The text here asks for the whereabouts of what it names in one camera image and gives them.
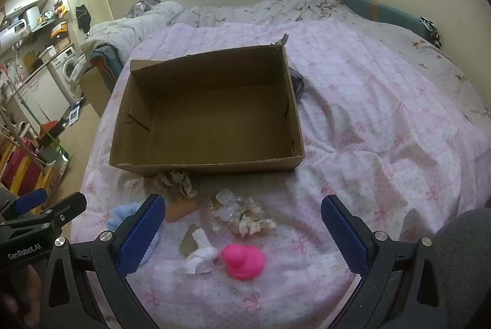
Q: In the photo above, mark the grey printed duvet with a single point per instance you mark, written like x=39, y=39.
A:
x=249, y=12

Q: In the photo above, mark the clear plastic bag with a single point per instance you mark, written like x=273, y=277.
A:
x=224, y=216

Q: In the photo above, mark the white paper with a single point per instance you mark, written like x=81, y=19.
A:
x=255, y=217

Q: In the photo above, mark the red and yellow crate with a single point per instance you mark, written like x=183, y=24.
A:
x=19, y=164

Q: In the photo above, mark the crumpled brown paper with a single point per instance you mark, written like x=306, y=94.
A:
x=174, y=185

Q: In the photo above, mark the white crumpled tissue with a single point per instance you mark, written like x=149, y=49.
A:
x=199, y=258

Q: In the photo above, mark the black and white checkered cloth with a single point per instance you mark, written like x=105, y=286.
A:
x=430, y=28

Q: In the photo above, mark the person's grey trouser leg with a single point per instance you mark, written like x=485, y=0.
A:
x=466, y=267

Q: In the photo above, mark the orange-brown sponge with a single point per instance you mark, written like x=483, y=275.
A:
x=180, y=211

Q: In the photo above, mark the light blue fluffy cloth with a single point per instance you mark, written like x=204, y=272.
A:
x=121, y=216

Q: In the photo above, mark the grey patterned pillow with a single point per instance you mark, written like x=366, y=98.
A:
x=144, y=5

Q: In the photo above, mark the teal bolster with orange stripe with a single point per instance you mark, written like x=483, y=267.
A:
x=383, y=10

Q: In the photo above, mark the white washing machine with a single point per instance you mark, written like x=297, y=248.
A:
x=67, y=66

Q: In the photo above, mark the black hanging bag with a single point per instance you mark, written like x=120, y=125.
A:
x=82, y=17

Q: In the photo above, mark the orange box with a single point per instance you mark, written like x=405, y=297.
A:
x=59, y=30

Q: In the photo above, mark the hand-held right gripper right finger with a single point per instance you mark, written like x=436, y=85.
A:
x=345, y=237

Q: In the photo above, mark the dark striped cloth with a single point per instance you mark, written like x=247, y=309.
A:
x=298, y=83

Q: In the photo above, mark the teal and orange bed edge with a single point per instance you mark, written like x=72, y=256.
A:
x=103, y=60

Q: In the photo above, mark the beige printed bed sheet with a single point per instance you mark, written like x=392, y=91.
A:
x=441, y=60

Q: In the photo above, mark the pink rubber duck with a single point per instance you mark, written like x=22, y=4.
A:
x=243, y=260

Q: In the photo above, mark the brown bedside box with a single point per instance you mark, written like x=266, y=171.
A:
x=94, y=89

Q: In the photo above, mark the small cardboard scrap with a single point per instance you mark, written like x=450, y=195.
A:
x=189, y=240

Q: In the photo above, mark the brown cardboard box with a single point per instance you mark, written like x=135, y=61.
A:
x=211, y=122

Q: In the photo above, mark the white lower cabinet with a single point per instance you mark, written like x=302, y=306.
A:
x=42, y=91

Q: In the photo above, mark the person's left hand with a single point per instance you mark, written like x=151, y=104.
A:
x=17, y=298

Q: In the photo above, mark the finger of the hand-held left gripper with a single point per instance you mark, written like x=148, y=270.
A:
x=63, y=208
x=32, y=199

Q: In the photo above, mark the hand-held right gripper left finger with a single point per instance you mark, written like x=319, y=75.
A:
x=142, y=233

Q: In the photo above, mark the white plastic grid piece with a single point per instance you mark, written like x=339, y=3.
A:
x=226, y=196

